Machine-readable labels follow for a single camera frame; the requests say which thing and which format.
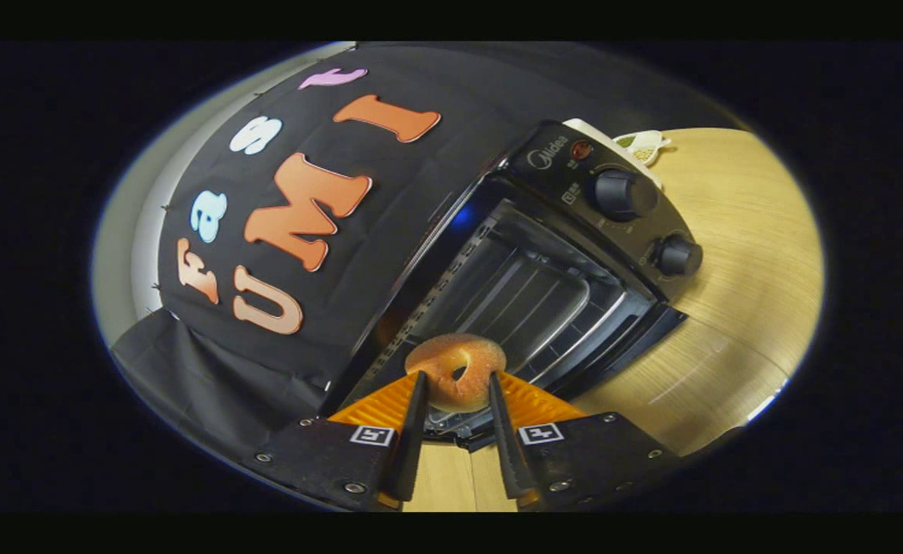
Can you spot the black toaster oven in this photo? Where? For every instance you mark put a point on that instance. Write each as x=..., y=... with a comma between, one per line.
x=551, y=177

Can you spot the brown glazed bagel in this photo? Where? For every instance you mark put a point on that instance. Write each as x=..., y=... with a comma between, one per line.
x=436, y=362

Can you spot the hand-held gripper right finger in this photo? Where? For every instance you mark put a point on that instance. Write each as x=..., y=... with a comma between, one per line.
x=506, y=446

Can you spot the white leaf-shaped snack dish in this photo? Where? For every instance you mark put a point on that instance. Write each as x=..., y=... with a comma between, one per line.
x=643, y=146

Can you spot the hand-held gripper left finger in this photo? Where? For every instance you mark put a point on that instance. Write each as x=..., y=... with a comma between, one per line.
x=409, y=446

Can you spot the white bread toaster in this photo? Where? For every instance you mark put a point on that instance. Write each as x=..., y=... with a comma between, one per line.
x=586, y=129

